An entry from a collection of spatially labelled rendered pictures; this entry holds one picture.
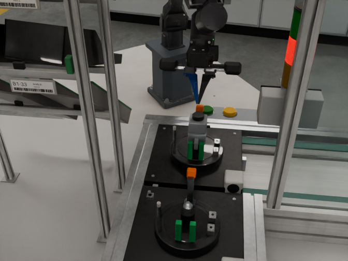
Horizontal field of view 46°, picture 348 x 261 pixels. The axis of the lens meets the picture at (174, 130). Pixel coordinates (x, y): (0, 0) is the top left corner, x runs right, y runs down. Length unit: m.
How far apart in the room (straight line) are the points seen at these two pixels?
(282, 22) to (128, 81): 2.68
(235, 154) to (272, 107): 0.29
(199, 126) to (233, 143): 0.16
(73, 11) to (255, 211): 0.58
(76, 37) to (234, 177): 0.50
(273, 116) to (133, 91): 0.81
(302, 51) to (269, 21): 3.38
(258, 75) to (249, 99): 1.98
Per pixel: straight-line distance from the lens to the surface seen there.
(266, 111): 0.85
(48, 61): 0.82
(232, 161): 1.07
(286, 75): 0.81
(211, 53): 0.88
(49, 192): 1.19
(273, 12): 4.10
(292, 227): 1.03
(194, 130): 1.01
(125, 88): 1.59
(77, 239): 1.06
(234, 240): 0.90
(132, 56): 1.83
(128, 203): 0.98
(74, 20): 0.71
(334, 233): 1.06
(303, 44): 0.75
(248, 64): 3.68
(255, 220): 0.95
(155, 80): 1.48
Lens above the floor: 1.66
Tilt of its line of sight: 37 degrees down
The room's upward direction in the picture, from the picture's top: straight up
